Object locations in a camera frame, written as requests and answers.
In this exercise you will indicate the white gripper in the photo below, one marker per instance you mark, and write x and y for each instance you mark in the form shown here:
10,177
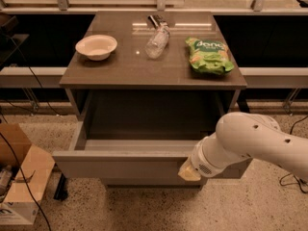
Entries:
201,164

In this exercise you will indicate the grey top drawer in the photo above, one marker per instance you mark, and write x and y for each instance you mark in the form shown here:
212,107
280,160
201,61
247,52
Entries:
139,138

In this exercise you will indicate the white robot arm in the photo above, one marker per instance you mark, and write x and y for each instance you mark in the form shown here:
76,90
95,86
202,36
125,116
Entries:
241,136

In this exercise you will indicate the green chip bag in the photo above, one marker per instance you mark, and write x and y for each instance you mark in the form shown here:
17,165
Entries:
209,56

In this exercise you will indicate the clear plastic water bottle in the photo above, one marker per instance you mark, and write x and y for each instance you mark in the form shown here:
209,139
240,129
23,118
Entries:
158,42

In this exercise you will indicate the white paper bowl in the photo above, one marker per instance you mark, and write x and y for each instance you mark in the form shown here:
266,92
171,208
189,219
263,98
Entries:
96,47

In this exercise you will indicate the brown cardboard box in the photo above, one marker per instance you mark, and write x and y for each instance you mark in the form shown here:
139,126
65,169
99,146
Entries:
25,172

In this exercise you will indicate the white low shelf rail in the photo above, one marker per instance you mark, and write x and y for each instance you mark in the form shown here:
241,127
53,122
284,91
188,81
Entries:
256,77

